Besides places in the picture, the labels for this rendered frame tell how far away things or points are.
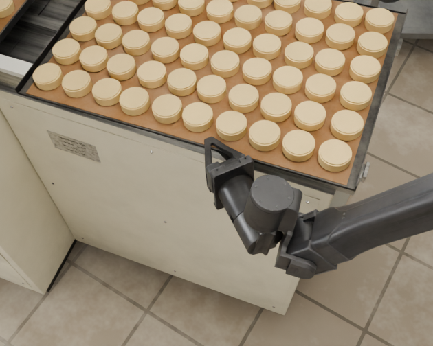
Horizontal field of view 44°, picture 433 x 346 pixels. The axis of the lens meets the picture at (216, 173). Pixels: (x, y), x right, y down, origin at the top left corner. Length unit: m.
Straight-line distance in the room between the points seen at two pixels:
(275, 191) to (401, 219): 0.16
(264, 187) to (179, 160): 0.33
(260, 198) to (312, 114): 0.23
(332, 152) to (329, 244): 0.17
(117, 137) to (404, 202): 0.57
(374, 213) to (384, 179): 1.30
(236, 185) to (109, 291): 1.04
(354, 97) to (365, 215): 0.27
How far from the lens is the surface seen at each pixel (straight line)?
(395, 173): 2.00
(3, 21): 1.14
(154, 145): 0.99
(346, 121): 0.86
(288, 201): 0.69
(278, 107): 0.87
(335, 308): 1.74
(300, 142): 0.83
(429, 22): 2.31
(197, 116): 0.86
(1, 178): 1.27
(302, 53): 0.95
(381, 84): 0.95
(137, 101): 0.90
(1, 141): 1.22
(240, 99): 0.88
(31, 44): 1.17
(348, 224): 0.70
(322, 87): 0.90
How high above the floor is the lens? 1.63
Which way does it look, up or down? 60 degrees down
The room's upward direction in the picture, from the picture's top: straight up
